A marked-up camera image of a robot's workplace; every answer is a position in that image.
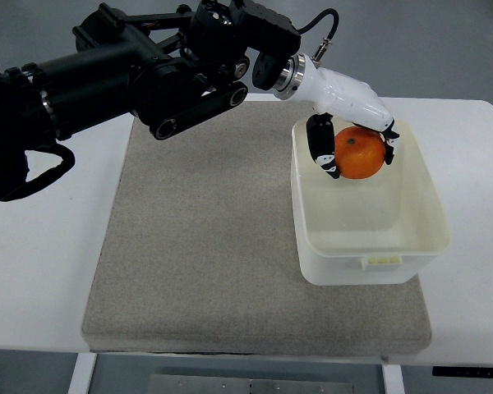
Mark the white table leg left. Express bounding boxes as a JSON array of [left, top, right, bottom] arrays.
[[67, 353, 97, 394]]

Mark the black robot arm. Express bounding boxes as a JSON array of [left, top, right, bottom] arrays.
[[0, 1, 301, 202]]

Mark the white table leg right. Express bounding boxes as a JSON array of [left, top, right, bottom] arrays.
[[382, 364, 406, 394]]

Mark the black control panel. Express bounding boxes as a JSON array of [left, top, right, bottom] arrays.
[[432, 366, 493, 378]]

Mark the grey felt mat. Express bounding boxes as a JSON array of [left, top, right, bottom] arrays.
[[81, 102, 431, 356]]

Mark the white table leg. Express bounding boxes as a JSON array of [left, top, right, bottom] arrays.
[[67, 353, 97, 394], [382, 364, 406, 394]]

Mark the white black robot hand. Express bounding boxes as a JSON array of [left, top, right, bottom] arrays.
[[274, 54, 399, 179]]

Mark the orange fruit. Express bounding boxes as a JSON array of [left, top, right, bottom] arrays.
[[334, 126, 385, 180]]

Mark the translucent white plastic box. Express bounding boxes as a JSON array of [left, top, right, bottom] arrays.
[[291, 119, 450, 286]]

